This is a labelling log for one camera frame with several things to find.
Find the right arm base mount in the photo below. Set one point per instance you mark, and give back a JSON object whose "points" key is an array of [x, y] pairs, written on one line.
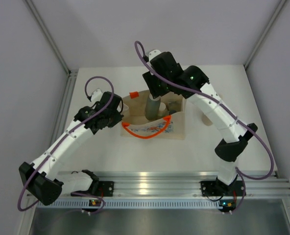
{"points": [[208, 189]]}

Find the grey-green pump bottle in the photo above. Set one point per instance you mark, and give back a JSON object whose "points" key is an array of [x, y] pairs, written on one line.
{"points": [[152, 107]]}

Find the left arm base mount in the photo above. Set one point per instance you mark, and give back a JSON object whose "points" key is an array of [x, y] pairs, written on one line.
{"points": [[105, 189]]}

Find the left frame post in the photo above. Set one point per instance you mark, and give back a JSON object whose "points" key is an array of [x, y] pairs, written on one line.
{"points": [[46, 33]]}

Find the frame post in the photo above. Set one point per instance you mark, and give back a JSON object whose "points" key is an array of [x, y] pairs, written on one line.
{"points": [[275, 14], [46, 33]]}

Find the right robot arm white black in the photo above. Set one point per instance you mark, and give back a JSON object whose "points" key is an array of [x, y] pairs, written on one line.
{"points": [[194, 85]]}

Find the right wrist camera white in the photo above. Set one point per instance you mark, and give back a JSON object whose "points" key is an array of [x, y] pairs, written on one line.
{"points": [[151, 54]]}

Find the small dark-cap jar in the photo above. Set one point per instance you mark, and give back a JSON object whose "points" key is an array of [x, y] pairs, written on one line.
{"points": [[174, 107]]}

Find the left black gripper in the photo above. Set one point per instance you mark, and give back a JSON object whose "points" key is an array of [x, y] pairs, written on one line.
{"points": [[117, 118]]}

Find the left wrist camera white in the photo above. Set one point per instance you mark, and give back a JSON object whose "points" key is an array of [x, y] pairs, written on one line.
{"points": [[95, 95]]}

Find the right frame post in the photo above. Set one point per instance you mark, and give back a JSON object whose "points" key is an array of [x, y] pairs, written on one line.
{"points": [[275, 14]]}

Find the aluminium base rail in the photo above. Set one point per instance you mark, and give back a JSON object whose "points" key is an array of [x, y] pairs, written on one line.
{"points": [[185, 185]]}

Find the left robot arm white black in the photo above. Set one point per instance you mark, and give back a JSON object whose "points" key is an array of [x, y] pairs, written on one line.
{"points": [[41, 177]]}

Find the slotted cable duct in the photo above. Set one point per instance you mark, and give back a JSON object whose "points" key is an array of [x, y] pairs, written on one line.
{"points": [[138, 204]]}

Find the canvas bag with orange handles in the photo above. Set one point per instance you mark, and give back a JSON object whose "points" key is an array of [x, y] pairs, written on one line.
{"points": [[135, 124]]}

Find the beige pump bottle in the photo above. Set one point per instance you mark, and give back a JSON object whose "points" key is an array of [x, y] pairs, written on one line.
{"points": [[206, 121]]}

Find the light green round-cap bottle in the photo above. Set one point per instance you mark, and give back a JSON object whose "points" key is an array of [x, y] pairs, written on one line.
{"points": [[162, 110]]}

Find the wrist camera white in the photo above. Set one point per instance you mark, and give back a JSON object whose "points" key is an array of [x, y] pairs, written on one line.
{"points": [[151, 54], [95, 95]]}

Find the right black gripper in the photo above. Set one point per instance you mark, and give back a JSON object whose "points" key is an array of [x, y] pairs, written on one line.
{"points": [[149, 78]]}

